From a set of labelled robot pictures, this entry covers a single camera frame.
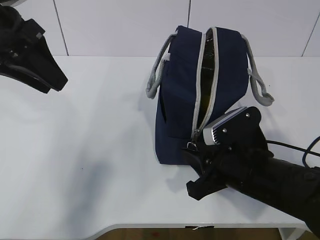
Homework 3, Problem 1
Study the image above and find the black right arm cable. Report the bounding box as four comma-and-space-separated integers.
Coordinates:
266, 136, 320, 170

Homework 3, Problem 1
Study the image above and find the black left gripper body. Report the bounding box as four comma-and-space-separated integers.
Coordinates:
0, 6, 47, 75

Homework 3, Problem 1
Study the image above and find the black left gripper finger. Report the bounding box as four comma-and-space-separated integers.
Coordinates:
29, 37, 68, 92
0, 64, 51, 94

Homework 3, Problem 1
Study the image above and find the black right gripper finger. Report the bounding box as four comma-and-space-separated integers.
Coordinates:
181, 148, 212, 177

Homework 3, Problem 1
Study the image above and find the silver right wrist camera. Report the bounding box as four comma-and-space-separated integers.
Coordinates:
202, 106, 266, 151

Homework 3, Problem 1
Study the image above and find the navy blue lunch bag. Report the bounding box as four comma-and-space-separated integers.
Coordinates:
145, 25, 274, 165

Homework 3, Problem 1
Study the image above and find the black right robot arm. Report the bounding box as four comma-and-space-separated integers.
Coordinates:
182, 143, 320, 236

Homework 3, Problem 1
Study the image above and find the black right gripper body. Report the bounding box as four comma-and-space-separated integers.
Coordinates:
186, 143, 274, 201

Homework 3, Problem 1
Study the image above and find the black tape on table edge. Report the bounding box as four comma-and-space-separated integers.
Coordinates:
185, 225, 215, 231

